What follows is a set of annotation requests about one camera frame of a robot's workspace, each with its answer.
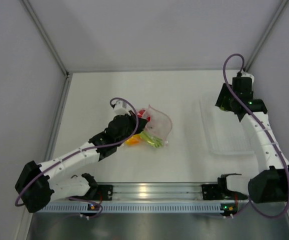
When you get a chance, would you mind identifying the aluminium frame post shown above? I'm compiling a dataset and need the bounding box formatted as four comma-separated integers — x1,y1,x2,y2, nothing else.
21,0,70,78

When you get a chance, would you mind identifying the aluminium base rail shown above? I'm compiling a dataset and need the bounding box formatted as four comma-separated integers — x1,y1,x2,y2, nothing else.
44,181,250,202

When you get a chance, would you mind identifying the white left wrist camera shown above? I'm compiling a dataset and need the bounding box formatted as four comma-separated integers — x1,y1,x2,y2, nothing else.
113,100,129,115

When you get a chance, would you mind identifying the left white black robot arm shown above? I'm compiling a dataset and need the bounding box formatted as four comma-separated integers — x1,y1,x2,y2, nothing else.
14,113,148,213

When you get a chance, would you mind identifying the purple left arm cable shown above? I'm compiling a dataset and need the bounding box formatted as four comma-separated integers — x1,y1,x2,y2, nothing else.
14,97,139,207

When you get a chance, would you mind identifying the pale green toy celery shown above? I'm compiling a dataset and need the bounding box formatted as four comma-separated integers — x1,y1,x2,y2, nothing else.
140,131,165,148

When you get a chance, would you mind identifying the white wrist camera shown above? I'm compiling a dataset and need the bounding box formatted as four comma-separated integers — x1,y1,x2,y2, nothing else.
241,72,255,82
113,100,129,115

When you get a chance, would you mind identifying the green toy pepper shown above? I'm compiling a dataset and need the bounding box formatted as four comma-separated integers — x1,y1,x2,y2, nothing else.
219,105,228,112

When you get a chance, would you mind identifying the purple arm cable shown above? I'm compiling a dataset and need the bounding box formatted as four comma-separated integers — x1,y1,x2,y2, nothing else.
223,53,289,219
14,97,139,207

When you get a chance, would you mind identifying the white plastic basket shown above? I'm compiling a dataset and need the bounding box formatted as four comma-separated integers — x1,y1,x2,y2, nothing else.
199,92,254,156

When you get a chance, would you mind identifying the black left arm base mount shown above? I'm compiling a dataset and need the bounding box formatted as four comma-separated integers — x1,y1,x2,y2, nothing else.
72,184,114,202

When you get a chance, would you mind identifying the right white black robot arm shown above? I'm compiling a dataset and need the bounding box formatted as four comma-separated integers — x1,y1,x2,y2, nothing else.
215,74,289,204

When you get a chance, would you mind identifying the slotted white cable duct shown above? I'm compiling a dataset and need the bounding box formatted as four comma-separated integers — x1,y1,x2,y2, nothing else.
39,201,229,214

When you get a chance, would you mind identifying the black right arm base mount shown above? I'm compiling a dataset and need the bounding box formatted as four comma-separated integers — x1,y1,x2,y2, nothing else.
201,173,239,201

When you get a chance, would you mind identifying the clear polka dot zip bag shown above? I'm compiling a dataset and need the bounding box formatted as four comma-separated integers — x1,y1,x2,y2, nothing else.
138,105,173,146

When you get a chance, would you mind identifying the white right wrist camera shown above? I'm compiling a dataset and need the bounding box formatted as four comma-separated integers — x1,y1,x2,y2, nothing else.
241,72,255,82

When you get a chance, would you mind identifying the orange toy pepper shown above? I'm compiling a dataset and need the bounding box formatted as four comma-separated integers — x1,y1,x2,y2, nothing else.
125,134,142,146

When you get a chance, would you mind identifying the red toy pepper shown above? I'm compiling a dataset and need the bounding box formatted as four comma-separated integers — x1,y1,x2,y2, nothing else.
137,108,147,119

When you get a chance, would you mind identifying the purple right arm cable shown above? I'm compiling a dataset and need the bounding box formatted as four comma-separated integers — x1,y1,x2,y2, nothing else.
223,53,289,219

